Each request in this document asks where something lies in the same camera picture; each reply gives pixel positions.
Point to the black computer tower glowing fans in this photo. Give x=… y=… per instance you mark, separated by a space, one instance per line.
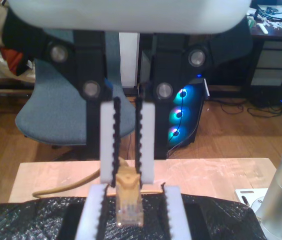
x=185 y=117

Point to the black bubble wrap mat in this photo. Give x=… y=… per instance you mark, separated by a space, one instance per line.
x=31 y=220

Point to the blue-grey office chair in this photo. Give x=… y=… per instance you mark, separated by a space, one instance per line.
x=56 y=112

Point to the silver slotted mounting plate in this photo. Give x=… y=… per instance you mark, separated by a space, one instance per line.
x=245 y=193

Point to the wooden bench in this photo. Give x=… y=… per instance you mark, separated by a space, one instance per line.
x=6 y=91

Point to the orange fabric item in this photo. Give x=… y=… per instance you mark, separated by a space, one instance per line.
x=11 y=61

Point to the white desk clutter pile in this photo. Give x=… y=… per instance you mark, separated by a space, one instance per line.
x=270 y=15

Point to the dark desk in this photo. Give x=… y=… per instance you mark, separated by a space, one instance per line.
x=275 y=62

